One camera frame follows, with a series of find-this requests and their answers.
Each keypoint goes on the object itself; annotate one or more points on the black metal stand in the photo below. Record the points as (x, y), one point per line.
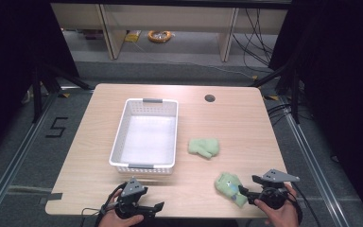
(291, 91)
(39, 91)

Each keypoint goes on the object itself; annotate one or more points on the dark table grommet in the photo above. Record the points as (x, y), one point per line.
(210, 98)

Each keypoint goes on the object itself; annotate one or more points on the aluminium floor rail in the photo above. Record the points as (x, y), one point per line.
(315, 167)
(15, 157)

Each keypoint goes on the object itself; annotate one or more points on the person's right hand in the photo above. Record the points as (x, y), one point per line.
(280, 217)

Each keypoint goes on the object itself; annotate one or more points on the green fluffy sock with print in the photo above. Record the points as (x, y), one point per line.
(228, 189)

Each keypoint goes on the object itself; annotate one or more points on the beige shelf frame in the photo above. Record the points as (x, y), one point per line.
(170, 15)

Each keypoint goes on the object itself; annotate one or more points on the yellow packet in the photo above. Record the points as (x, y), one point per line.
(133, 36)

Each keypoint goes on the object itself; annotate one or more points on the person's left hand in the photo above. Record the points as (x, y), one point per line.
(116, 219)

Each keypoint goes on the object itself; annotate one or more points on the grey tape piece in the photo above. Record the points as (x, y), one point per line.
(52, 197)

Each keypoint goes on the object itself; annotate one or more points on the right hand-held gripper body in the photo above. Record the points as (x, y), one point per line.
(275, 184)

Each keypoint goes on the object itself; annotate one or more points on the black curtain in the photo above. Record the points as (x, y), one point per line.
(12, 63)
(340, 78)

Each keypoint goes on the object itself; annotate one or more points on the plain green fluffy sock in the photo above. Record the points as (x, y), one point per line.
(203, 147)

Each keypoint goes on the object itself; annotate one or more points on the white plastic basket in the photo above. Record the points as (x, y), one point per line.
(146, 137)

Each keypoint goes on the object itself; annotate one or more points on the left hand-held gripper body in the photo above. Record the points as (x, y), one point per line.
(133, 188)

